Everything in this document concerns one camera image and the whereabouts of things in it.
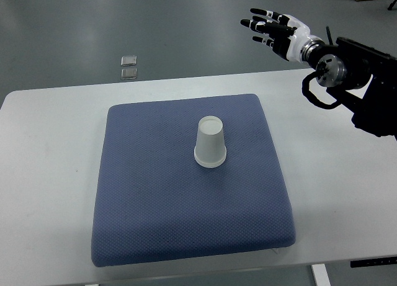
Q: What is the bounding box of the white paper cup on cushion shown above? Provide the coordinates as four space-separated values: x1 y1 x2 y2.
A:
195 157 226 169

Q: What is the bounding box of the metal floor plate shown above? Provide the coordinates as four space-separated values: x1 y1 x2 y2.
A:
120 55 137 66
121 68 138 80

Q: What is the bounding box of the lower metal floor plate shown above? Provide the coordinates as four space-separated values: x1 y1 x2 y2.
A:
121 68 138 80

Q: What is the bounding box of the blue textured cushion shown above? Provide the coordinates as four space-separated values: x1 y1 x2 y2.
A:
91 94 296 267

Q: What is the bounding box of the black tripod leg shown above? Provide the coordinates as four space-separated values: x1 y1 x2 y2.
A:
387 0 397 11

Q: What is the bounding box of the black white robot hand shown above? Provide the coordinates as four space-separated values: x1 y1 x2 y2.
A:
240 8 324 63

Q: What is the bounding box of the white table leg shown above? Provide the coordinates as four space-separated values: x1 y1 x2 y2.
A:
311 264 331 286

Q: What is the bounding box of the black table control panel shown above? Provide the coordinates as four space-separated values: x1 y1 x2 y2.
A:
350 256 397 268

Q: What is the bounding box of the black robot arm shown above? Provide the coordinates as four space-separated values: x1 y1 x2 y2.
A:
301 37 396 137

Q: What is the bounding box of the white paper cup carried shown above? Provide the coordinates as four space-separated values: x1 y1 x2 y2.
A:
194 115 227 163

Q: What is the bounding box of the upper metal floor plate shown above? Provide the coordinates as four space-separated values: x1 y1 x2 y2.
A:
120 55 137 66

